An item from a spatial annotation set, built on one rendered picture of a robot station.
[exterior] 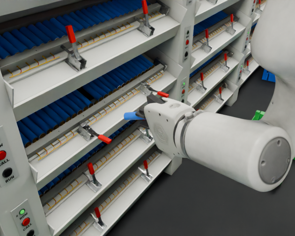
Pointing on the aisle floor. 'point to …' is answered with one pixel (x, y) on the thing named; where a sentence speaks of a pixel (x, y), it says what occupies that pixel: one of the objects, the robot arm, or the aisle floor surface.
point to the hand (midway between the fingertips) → (147, 118)
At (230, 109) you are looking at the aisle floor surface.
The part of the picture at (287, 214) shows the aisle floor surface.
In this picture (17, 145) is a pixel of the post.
